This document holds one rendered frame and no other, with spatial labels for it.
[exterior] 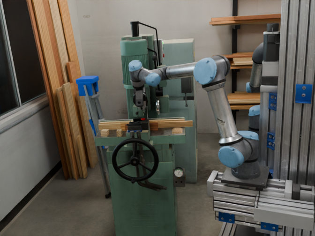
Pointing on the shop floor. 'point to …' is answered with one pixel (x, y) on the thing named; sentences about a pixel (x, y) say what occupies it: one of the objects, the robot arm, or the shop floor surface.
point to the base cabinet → (144, 202)
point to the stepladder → (94, 120)
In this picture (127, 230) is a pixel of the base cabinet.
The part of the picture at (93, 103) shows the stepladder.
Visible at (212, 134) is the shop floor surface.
